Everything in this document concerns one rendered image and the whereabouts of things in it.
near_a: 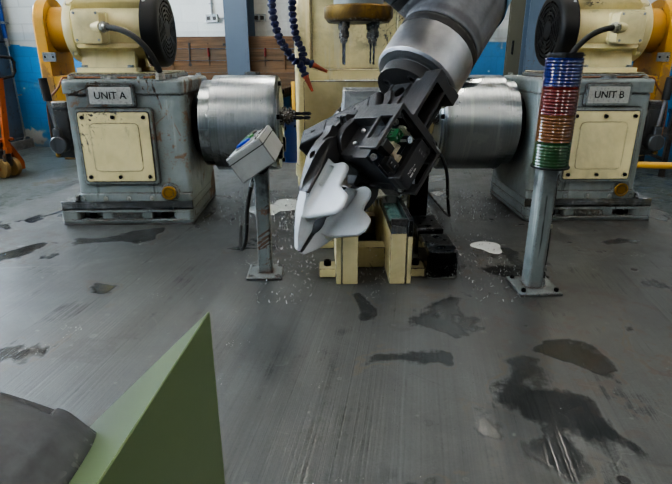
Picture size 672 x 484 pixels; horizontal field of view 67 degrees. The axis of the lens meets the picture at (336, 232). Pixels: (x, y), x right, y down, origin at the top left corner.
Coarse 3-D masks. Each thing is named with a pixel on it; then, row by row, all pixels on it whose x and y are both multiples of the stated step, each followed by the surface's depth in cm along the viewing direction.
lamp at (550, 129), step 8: (544, 120) 85; (552, 120) 84; (560, 120) 83; (568, 120) 83; (544, 128) 85; (552, 128) 84; (560, 128) 84; (568, 128) 84; (536, 136) 87; (544, 136) 85; (552, 136) 84; (560, 136) 84; (568, 136) 84
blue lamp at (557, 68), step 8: (552, 64) 82; (560, 64) 81; (568, 64) 80; (576, 64) 80; (544, 72) 84; (552, 72) 82; (560, 72) 81; (568, 72) 81; (576, 72) 81; (544, 80) 84; (552, 80) 82; (560, 80) 81; (568, 80) 81; (576, 80) 81
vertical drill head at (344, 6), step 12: (336, 0) 130; (348, 0) 127; (360, 0) 126; (372, 0) 127; (324, 12) 132; (336, 12) 127; (348, 12) 125; (360, 12) 125; (372, 12) 125; (384, 12) 127; (348, 24) 129; (360, 24) 141; (372, 24) 129; (348, 36) 130; (372, 36) 130
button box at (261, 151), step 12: (264, 132) 92; (252, 144) 85; (264, 144) 86; (276, 144) 96; (240, 156) 86; (252, 156) 86; (264, 156) 86; (276, 156) 89; (240, 168) 87; (252, 168) 87; (264, 168) 87
